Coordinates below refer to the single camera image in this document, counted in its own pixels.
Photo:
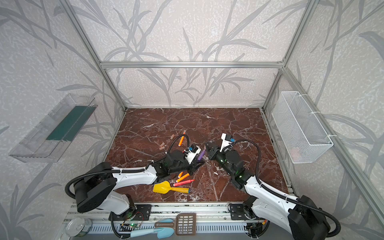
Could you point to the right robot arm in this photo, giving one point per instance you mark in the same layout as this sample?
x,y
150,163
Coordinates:
x,y
298,216

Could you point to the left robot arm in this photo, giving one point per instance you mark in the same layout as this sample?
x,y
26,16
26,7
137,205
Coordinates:
x,y
97,189

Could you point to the aluminium front rail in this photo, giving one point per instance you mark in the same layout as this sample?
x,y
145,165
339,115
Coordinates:
x,y
212,218

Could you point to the light blue spatula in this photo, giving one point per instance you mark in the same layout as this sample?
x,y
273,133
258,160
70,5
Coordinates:
x,y
164,229

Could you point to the small circuit board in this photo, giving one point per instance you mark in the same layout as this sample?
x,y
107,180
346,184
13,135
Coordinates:
x,y
128,227

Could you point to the red marker pen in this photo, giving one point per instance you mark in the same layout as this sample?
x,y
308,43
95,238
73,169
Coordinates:
x,y
183,183

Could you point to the clear plastic wall tray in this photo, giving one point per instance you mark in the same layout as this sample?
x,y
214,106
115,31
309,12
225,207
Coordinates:
x,y
48,141

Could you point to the purple marker pen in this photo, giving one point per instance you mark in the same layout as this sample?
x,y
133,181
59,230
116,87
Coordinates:
x,y
202,155

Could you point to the white wire basket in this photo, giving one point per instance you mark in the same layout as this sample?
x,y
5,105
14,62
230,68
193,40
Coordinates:
x,y
303,135

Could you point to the yellow toy shovel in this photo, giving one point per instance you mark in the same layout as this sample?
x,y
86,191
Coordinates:
x,y
165,187

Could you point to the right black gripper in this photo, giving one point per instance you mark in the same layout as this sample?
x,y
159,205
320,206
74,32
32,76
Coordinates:
x,y
216,152

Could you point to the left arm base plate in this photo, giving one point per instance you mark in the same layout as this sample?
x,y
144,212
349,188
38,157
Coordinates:
x,y
139,212

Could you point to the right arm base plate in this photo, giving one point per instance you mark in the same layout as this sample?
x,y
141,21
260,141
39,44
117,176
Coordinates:
x,y
238,212

